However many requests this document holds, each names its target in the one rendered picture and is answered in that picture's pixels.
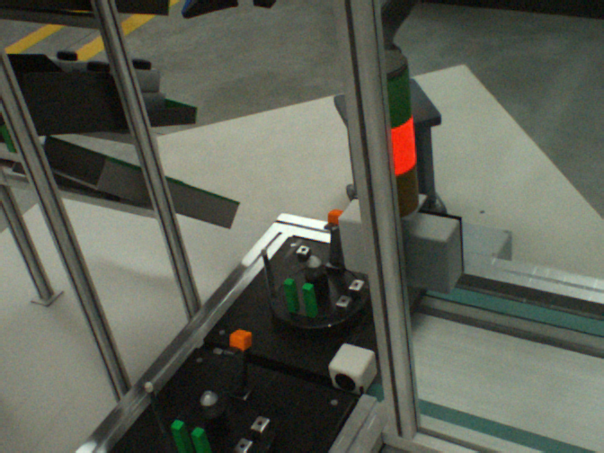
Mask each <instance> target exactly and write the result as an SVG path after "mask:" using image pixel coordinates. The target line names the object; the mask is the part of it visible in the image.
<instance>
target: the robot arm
mask: <svg viewBox="0 0 604 453"><path fill-rule="evenodd" d="M276 2H277V0H253V4H254V6H260V7H264V8H272V7H273V6H274V4H275V3H276ZM237 6H239V4H238V2H237V0H186V3H185V5H184V7H183V9H182V15H183V18H184V19H190V18H194V17H198V16H201V15H204V13H210V12H213V11H218V10H222V9H226V8H229V7H237Z"/></svg>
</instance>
